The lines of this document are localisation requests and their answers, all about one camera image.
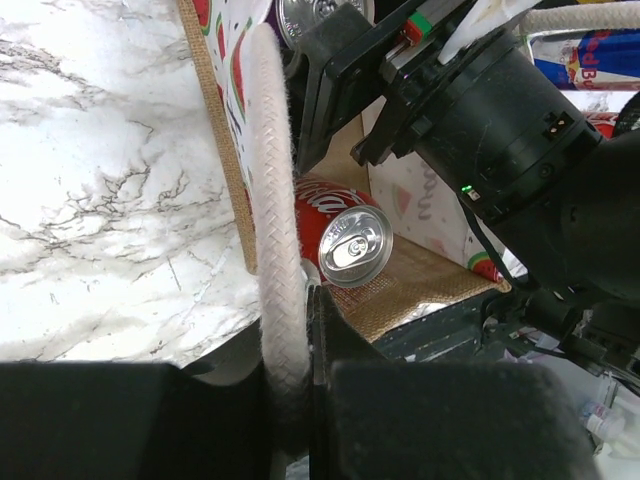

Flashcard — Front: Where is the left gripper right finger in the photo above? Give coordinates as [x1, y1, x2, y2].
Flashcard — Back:
[307, 286, 599, 479]

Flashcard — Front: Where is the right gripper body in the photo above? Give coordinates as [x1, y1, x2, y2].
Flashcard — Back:
[329, 1, 608, 225]

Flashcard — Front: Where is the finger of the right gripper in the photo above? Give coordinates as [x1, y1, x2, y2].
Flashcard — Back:
[292, 3, 372, 175]

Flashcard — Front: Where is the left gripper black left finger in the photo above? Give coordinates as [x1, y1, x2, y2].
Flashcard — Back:
[1, 362, 272, 479]

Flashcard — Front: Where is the purple soda can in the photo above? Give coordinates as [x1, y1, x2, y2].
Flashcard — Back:
[266, 0, 375, 50]

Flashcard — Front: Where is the red soda can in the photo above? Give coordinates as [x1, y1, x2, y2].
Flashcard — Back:
[584, 112, 619, 139]

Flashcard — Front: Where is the blue and silver energy can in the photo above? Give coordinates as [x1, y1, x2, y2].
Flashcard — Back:
[531, 29, 639, 91]

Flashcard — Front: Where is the silver top can front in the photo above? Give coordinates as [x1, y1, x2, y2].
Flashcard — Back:
[295, 174, 394, 288]

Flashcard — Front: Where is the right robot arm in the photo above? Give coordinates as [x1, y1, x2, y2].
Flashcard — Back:
[285, 1, 639, 390]

